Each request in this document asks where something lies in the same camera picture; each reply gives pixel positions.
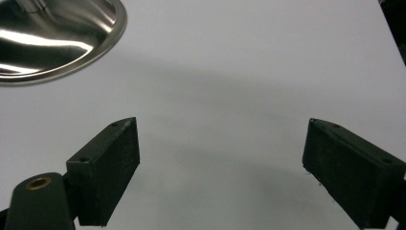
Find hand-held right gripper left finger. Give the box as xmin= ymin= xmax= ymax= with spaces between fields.
xmin=65 ymin=116 xmax=141 ymax=228

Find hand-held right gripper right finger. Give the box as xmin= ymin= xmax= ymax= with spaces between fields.
xmin=302 ymin=118 xmax=406 ymax=230

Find stainless steel bowl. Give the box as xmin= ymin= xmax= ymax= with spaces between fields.
xmin=0 ymin=0 xmax=128 ymax=86

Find dark stand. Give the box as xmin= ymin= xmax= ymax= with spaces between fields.
xmin=378 ymin=0 xmax=406 ymax=66

